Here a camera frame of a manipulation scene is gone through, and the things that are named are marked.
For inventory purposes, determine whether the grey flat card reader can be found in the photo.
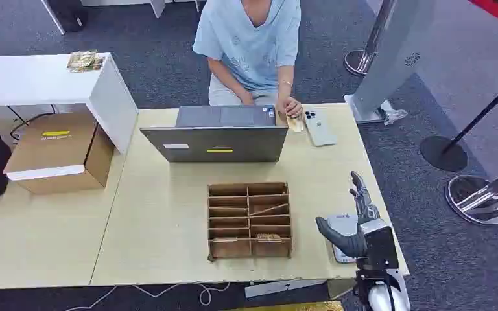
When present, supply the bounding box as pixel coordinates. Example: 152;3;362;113
326;213;362;264

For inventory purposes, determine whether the stack of gold cards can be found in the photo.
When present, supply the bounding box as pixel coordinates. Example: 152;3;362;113
66;50;104;73

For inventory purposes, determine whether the grey open laptop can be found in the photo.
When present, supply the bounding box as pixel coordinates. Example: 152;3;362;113
139;105;289;163

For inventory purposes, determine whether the black computer tower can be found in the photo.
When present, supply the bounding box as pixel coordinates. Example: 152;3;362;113
40;0;89;36

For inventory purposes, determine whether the chrome stanchion post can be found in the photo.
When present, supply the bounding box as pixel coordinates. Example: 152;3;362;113
344;0;398;77

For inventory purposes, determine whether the white desk frame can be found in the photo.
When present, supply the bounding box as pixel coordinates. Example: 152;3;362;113
81;0;202;19

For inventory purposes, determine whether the wooden divided card box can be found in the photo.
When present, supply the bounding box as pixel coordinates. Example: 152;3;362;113
207;181;293;262

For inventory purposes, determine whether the person's left hand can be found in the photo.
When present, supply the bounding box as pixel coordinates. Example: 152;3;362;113
276;96;304;119

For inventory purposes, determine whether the black stanchion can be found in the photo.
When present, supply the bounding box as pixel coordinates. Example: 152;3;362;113
420;71;498;172

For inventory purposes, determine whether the silver kiosk stand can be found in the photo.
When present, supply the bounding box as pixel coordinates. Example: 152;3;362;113
344;0;436;125

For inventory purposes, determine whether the clear plastic wrap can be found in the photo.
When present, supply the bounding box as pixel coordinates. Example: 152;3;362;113
379;100;409;126

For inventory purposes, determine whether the brown cardboard box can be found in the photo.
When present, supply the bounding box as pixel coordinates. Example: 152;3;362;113
3;112;115;195

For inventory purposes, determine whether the grey metal desk bracket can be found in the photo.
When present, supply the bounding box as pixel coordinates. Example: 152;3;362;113
244;279;327;299

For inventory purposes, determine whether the pale smartphone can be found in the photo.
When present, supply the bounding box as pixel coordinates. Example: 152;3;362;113
303;110;338;148

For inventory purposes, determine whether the white side table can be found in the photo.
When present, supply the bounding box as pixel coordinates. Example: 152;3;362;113
0;52;139;156

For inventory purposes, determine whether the white cable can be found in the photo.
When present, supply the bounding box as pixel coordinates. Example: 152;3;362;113
66;281;231;311

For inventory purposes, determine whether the black floor cable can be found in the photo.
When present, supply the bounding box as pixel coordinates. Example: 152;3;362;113
6;104;58;142

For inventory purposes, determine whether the person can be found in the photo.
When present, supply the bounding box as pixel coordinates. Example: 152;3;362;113
192;0;303;119

